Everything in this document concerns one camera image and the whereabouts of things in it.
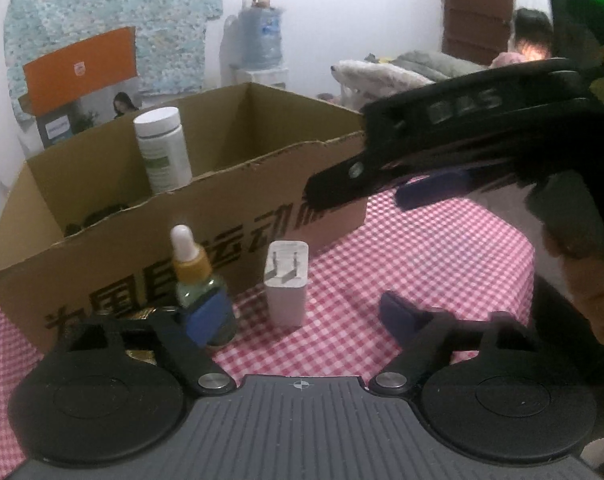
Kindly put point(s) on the brown door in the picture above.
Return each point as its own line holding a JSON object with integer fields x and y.
{"x": 476, "y": 20}

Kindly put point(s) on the blue water jug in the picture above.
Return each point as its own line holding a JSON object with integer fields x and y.
{"x": 262, "y": 35}

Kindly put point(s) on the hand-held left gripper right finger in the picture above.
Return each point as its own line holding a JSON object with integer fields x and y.
{"x": 396, "y": 312}

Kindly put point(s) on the red checked tablecloth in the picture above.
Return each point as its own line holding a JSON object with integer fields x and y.
{"x": 431, "y": 270}

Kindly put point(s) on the floral wall cloth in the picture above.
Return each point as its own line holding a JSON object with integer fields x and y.
{"x": 132, "y": 0}

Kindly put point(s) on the orange and black product box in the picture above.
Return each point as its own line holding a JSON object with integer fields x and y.
{"x": 82, "y": 70}

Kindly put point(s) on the brown cardboard box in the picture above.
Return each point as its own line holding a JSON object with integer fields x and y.
{"x": 222, "y": 130}

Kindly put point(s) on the grey blanket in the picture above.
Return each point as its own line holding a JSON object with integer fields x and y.
{"x": 431, "y": 62}

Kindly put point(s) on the person's right hand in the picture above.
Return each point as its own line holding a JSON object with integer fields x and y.
{"x": 596, "y": 290}

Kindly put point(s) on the white plug charger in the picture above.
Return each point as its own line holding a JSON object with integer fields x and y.
{"x": 284, "y": 300}

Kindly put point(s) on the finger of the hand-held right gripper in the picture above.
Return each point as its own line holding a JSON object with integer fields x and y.
{"x": 342, "y": 182}
{"x": 431, "y": 190}

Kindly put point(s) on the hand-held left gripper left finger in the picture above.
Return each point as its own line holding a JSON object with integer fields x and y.
{"x": 209, "y": 317}

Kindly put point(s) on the green dropper bottle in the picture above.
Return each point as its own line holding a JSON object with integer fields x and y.
{"x": 187, "y": 260}

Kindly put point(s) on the white pill bottle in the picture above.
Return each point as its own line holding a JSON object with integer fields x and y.
{"x": 162, "y": 150}

